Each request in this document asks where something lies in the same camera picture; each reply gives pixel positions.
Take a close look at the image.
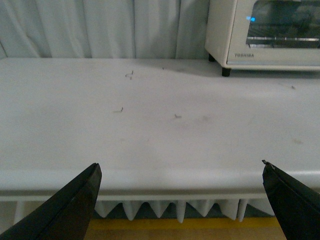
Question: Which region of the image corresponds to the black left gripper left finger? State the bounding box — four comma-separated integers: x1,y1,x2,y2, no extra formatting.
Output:
0,163,102,240

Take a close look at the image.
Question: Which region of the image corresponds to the white curtain backdrop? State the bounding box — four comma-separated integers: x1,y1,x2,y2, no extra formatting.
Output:
0,0,209,59

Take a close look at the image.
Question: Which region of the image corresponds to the white Toshiba toaster oven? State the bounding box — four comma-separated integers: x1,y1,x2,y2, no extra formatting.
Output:
205,0,320,77

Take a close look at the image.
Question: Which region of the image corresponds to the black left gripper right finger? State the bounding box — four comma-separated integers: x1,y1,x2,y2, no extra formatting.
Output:
262,160,320,240

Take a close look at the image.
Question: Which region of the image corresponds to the white pleated table skirt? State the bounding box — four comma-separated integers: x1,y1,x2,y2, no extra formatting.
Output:
0,197,277,225

